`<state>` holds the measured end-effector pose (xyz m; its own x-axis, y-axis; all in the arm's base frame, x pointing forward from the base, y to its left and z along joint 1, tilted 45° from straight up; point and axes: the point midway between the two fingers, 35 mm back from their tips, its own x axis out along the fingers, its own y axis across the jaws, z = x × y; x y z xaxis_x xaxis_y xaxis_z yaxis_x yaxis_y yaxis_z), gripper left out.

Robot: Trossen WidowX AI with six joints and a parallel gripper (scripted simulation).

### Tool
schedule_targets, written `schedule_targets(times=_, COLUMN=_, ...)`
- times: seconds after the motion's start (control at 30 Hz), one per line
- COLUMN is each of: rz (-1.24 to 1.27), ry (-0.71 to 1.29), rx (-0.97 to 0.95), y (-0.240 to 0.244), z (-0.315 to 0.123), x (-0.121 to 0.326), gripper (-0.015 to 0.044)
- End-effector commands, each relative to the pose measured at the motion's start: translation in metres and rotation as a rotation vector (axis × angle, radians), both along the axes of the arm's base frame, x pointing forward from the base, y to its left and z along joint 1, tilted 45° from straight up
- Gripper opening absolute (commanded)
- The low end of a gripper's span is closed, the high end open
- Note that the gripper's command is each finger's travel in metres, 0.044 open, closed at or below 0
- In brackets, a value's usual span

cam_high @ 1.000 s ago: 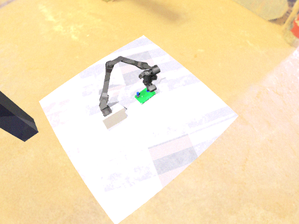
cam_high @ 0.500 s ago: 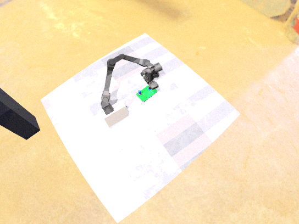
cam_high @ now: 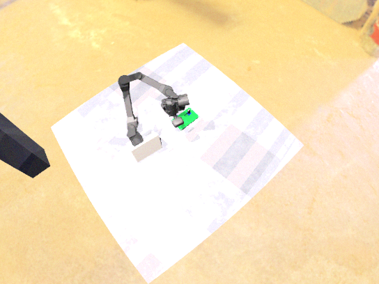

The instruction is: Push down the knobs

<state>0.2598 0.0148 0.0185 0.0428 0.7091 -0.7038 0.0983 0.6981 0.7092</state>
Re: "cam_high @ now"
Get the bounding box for green circuit board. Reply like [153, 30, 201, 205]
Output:
[177, 107, 199, 131]

